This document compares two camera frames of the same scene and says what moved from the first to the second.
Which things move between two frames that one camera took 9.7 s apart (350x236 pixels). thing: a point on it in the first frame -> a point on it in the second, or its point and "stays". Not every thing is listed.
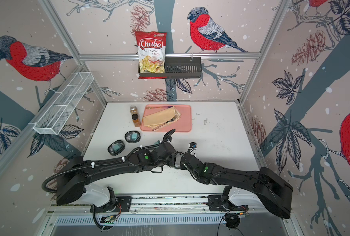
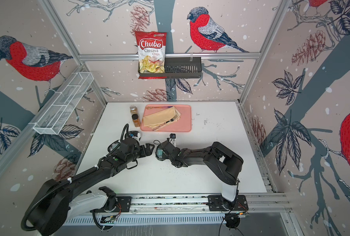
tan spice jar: [133, 109] stays
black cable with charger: [116, 147] stays
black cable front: [132, 136] stays
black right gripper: [181, 165] -> [164, 156]
